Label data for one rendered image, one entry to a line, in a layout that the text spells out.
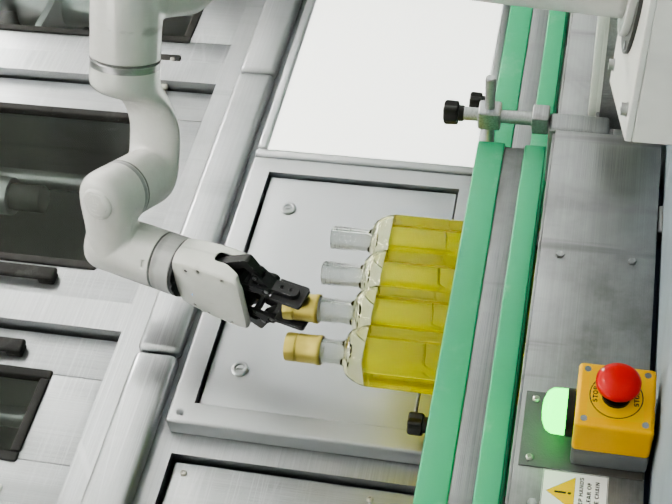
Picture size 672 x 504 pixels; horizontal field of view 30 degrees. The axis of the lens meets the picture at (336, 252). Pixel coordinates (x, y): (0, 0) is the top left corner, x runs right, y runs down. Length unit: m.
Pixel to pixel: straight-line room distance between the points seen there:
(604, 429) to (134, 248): 0.68
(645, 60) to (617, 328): 0.33
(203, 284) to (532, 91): 0.52
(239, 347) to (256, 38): 0.63
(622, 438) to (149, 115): 0.75
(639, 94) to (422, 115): 0.86
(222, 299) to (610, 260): 0.48
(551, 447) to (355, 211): 0.67
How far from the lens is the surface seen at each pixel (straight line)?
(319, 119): 1.91
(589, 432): 1.16
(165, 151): 1.62
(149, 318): 1.71
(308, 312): 1.50
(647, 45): 1.07
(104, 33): 1.49
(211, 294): 1.54
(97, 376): 1.72
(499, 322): 1.32
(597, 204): 1.41
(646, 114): 1.08
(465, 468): 1.22
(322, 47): 2.04
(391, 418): 1.57
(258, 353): 1.64
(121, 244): 1.58
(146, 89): 1.51
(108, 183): 1.54
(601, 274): 1.34
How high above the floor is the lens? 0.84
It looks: 11 degrees up
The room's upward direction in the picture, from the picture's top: 84 degrees counter-clockwise
